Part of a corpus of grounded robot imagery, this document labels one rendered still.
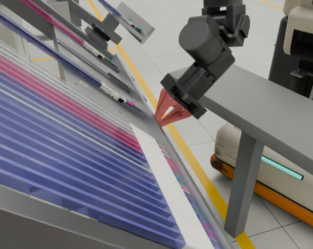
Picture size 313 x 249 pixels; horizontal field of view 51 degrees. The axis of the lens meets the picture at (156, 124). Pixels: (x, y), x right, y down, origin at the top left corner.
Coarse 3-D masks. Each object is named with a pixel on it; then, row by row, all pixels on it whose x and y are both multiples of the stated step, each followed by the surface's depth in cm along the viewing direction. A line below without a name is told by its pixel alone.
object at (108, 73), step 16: (64, 32) 73; (64, 48) 63; (80, 48) 73; (80, 64) 63; (96, 64) 73; (112, 64) 83; (64, 80) 50; (80, 80) 55; (112, 80) 70; (96, 96) 55; (128, 96) 71; (128, 112) 61; (144, 128) 61
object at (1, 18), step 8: (0, 16) 48; (8, 24) 48; (16, 24) 49; (16, 32) 49; (24, 32) 50; (32, 40) 51; (40, 40) 52; (40, 48) 52; (48, 48) 52; (56, 56) 53; (64, 56) 55; (64, 64) 54; (72, 64) 55; (80, 72) 56; (88, 72) 58; (88, 80) 57; (96, 80) 58; (128, 104) 63
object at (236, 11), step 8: (208, 0) 62; (216, 0) 61; (224, 0) 60; (232, 0) 59; (240, 0) 62; (208, 8) 62; (216, 8) 65; (232, 8) 59; (240, 8) 61; (216, 16) 62; (224, 16) 61; (232, 16) 60; (224, 24) 61; (232, 24) 60; (232, 32) 61
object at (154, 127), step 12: (120, 60) 86; (120, 72) 82; (132, 84) 74; (132, 96) 72; (144, 108) 66; (144, 120) 64; (156, 120) 63; (156, 132) 60; (168, 144) 56; (180, 168) 51; (192, 180) 49; (192, 192) 47; (204, 204) 45; (204, 216) 44; (216, 228) 42; (228, 240) 41
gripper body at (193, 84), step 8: (192, 64) 63; (192, 72) 61; (200, 72) 61; (176, 80) 66; (184, 80) 62; (192, 80) 61; (200, 80) 61; (208, 80) 61; (216, 80) 62; (176, 88) 63; (184, 88) 62; (192, 88) 61; (200, 88) 62; (208, 88) 63; (184, 96) 59; (192, 96) 62; (200, 96) 63; (200, 104) 62; (200, 112) 62
